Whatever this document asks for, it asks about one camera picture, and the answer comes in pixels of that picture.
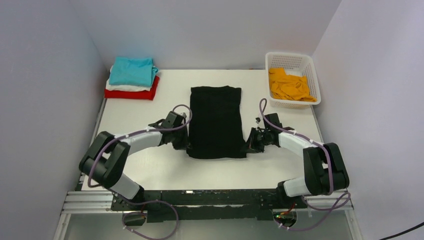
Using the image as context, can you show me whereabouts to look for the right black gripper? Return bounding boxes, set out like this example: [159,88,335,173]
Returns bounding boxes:
[241,127,271,154]

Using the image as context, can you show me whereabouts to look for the black t shirt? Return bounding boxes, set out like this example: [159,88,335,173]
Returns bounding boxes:
[186,86,247,160]

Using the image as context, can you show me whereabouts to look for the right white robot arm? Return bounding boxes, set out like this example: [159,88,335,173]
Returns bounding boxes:
[242,113,350,208]

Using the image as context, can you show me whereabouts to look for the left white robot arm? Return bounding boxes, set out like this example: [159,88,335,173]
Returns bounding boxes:
[78,111,190,211]

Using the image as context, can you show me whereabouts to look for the folded red t shirt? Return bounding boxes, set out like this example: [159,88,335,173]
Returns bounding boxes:
[104,76,160,101]

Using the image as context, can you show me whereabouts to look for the orange t shirt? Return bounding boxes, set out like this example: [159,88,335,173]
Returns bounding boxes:
[268,68,317,102]

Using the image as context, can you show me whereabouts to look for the folded cyan t shirt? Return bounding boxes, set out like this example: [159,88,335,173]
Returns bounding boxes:
[109,56,159,87]

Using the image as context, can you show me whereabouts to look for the folded white t shirt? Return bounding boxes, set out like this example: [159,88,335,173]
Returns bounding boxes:
[105,78,152,92]

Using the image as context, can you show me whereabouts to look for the white plastic basket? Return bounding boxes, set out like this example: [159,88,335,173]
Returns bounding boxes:
[265,51,321,109]

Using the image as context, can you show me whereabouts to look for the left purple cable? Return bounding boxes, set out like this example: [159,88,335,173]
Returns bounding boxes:
[86,104,193,240]

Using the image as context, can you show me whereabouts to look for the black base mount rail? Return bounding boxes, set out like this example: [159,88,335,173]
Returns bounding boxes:
[110,188,307,223]

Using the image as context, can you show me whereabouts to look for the aluminium frame rail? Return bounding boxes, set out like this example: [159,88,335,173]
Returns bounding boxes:
[52,99,115,240]

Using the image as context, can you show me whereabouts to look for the black cable corner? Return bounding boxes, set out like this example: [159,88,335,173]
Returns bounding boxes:
[380,222,424,240]

